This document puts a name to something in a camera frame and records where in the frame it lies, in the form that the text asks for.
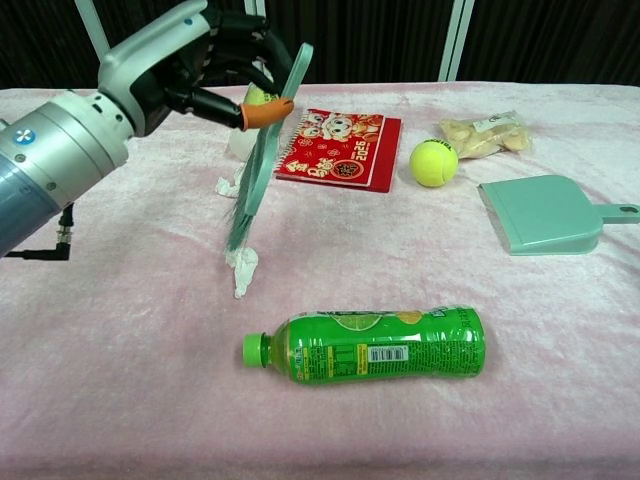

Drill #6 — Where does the small white tissue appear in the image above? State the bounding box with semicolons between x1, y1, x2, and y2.
215;167;245;200

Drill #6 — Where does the green plastic drink bottle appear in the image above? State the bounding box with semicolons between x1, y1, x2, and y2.
242;303;487;387

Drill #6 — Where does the pink plush tablecloth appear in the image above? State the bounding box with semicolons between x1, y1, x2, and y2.
0;80;640;480

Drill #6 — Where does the clear tennis ball tube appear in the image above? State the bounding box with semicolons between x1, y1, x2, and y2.
228;82;281;162

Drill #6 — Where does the green dustpan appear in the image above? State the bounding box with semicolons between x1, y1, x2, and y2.
478;174;640;257

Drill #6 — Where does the tubed yellow tennis ball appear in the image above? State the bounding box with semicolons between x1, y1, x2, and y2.
243;86;277;108

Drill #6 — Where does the loose yellow tennis ball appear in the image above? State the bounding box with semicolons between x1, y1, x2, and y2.
409;138;460;189

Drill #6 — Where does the red 2026 spiral calendar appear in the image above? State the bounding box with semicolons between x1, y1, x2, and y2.
273;107;404;194

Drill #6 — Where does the green hand broom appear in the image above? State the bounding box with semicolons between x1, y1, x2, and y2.
223;42;315;254

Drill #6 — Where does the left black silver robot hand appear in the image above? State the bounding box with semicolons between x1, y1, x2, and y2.
98;0;296;137

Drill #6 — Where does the clear snack bag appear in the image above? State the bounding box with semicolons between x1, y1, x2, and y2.
438;110;534;160

